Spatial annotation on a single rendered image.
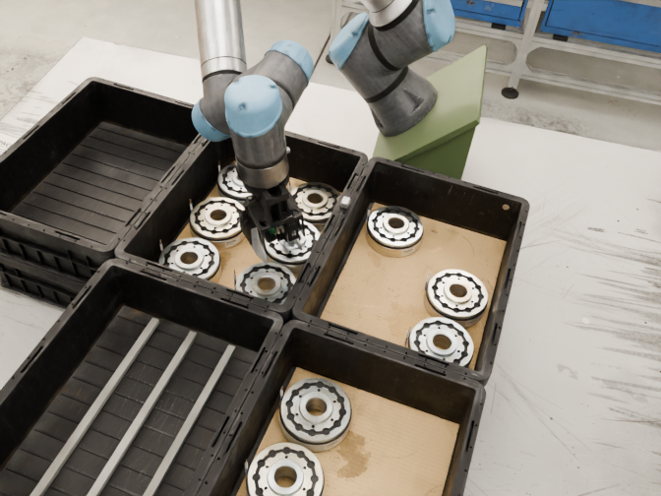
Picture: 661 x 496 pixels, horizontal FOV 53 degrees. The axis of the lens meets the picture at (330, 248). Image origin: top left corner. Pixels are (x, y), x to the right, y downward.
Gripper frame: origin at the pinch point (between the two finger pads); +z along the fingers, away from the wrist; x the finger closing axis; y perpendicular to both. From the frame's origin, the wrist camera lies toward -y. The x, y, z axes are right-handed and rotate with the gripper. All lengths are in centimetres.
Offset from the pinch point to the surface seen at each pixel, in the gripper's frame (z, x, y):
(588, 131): 107, 168, -83
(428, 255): 5.4, 25.3, 10.4
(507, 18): 70, 148, -125
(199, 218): -2.2, -10.1, -10.5
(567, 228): 23, 64, 6
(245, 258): 1.6, -5.3, -1.3
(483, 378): -6.0, 15.9, 40.0
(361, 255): 4.0, 14.0, 5.8
